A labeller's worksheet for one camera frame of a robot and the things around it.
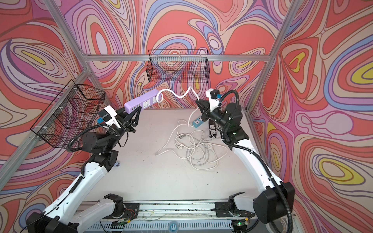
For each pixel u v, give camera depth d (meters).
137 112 0.55
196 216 0.72
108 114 0.46
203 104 0.63
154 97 0.58
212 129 1.01
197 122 1.08
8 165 0.52
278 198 0.38
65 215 0.39
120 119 0.52
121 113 0.55
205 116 0.63
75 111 0.80
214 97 0.55
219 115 0.59
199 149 0.95
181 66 0.96
